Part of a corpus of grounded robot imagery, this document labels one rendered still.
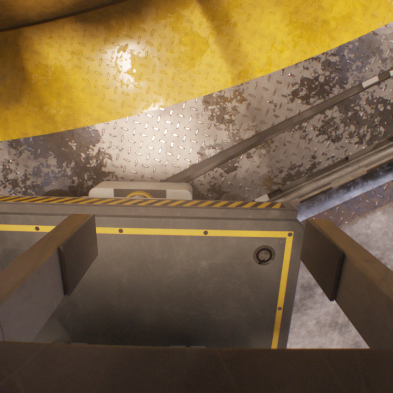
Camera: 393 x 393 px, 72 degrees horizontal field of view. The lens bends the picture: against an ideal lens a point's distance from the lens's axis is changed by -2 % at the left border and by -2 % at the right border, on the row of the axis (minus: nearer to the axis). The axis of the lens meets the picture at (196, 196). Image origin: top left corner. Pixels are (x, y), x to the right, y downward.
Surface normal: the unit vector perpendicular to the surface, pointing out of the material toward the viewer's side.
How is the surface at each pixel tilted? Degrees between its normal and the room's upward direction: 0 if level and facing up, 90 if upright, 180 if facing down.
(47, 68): 0
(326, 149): 0
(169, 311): 0
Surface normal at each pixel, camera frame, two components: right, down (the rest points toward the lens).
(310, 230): -1.00, -0.02
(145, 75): 0.00, 0.29
